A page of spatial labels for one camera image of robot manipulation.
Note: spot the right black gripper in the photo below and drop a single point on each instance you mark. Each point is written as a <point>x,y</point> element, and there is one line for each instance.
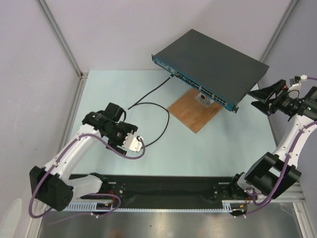
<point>275,99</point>

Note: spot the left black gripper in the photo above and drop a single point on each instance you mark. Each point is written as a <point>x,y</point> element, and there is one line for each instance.
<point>127,128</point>

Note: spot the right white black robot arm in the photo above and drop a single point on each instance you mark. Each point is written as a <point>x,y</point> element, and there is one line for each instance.
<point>275,172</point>

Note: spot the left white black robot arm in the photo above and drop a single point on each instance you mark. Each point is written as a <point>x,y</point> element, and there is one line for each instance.
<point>52,184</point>

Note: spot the brown wooden board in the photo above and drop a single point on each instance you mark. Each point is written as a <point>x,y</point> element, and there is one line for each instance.
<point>192,113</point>

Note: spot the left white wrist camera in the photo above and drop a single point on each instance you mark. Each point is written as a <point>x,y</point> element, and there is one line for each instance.
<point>132,142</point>

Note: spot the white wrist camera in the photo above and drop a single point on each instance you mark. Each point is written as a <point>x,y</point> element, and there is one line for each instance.
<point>296,83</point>
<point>132,142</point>

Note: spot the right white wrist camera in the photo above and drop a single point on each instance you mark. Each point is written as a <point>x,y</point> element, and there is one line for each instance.
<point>296,83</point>

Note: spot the blue black network switch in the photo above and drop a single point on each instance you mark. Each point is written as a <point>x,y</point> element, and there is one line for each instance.
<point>216,70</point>

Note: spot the metal switch stand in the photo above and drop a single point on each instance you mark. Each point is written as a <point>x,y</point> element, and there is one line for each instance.
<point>203,99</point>

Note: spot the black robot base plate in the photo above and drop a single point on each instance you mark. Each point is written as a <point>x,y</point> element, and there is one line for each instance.
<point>174,189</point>

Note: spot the left aluminium frame post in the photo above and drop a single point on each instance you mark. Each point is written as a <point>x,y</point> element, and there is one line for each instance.
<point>52,23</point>

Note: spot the aluminium frame post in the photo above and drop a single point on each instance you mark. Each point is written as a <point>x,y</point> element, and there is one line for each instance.
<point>279,29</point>
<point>52,23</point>

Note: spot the right aluminium frame post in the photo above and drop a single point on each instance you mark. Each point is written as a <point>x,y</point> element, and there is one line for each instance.
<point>279,29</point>

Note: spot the white slotted cable duct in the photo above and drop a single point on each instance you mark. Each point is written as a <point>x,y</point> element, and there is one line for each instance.
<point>104,206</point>

